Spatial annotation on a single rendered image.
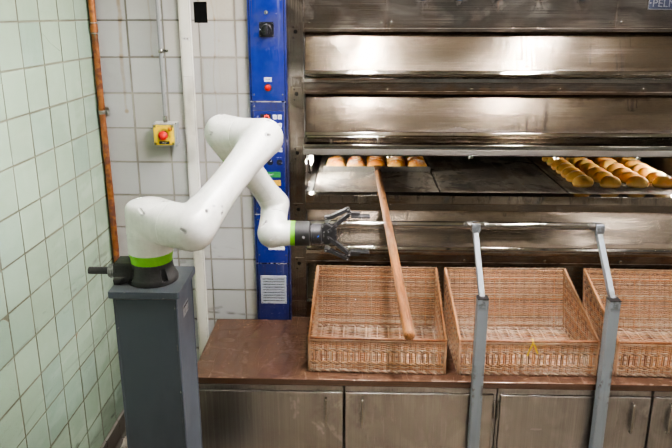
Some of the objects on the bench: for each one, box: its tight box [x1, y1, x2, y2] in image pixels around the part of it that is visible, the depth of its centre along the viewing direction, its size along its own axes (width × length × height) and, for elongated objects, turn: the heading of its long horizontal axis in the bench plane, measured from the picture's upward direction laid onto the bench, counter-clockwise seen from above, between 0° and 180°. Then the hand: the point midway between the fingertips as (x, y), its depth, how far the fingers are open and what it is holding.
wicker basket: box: [307, 265, 448, 375], centre depth 282 cm, size 49×56×28 cm
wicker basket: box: [444, 267, 600, 376], centre depth 280 cm, size 49×56×28 cm
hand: (366, 234), depth 242 cm, fingers open, 13 cm apart
